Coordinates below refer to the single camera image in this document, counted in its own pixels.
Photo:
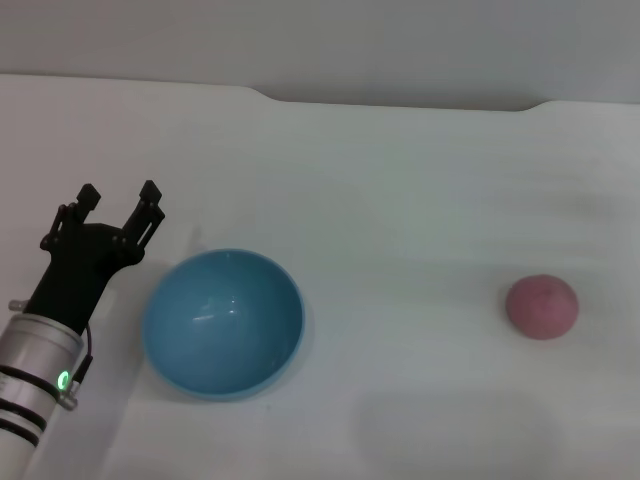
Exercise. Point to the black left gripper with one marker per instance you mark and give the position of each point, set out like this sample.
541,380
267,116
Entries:
80,270

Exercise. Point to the pink peach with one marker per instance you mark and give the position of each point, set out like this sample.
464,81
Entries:
542,307

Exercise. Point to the blue bowl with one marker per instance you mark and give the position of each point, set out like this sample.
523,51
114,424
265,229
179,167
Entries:
225,320

